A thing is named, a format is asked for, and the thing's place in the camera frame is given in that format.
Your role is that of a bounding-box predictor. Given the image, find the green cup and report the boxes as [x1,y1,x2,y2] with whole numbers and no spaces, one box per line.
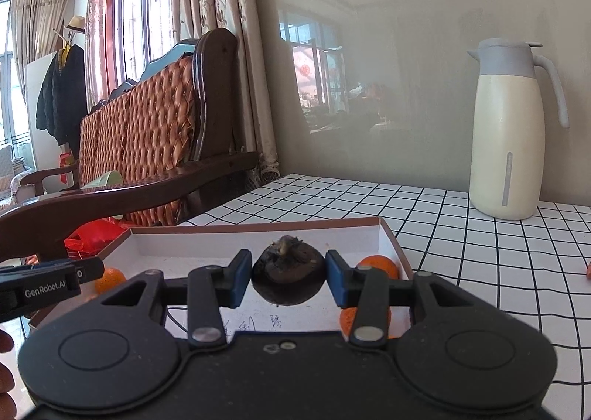
[81,171,124,221]

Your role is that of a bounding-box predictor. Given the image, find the red plastic bag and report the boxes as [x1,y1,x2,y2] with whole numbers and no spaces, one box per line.
[65,217,132,259]

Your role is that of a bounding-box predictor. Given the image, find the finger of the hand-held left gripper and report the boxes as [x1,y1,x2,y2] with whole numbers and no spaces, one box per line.
[74,257,105,284]
[0,262,77,282]

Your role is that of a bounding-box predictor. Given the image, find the white board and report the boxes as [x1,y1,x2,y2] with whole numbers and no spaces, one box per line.
[24,53,61,169]

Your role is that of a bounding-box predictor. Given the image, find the white checked tablecloth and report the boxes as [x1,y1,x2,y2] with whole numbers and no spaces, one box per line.
[178,174,591,402]

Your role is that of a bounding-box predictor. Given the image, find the red-framed window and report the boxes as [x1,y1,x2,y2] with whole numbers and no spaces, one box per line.
[106,0,178,88]

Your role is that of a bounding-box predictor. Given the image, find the black jacket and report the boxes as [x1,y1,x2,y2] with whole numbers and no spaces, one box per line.
[36,44,88,157]

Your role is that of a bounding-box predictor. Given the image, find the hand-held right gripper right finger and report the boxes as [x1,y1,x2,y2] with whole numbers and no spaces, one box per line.
[325,250,483,351]

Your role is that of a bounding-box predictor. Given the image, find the cream thermos jug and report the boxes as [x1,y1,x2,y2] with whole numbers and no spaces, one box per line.
[466,38,570,221]

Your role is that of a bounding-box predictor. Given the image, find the dark water chestnut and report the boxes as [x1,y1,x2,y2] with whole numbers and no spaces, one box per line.
[252,235,326,307]

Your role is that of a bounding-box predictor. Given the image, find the wooden woven-back sofa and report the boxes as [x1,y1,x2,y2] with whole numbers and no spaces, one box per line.
[0,27,259,264]

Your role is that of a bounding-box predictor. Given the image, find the person's left hand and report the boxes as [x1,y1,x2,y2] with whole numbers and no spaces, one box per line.
[0,330,17,420]

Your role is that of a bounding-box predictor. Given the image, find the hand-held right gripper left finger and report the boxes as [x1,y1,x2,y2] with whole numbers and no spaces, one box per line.
[99,248,254,349]

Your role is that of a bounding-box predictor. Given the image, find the beige plain curtain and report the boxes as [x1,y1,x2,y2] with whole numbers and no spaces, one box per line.
[11,0,78,79]

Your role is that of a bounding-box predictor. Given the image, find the large orange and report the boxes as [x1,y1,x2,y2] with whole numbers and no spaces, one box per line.
[339,307,393,340]

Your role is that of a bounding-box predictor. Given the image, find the beige embroidered curtain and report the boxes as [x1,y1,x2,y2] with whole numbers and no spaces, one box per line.
[173,0,280,192]

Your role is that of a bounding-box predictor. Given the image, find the brown-edged white tray box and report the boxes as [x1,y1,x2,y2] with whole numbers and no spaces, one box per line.
[28,217,415,340]

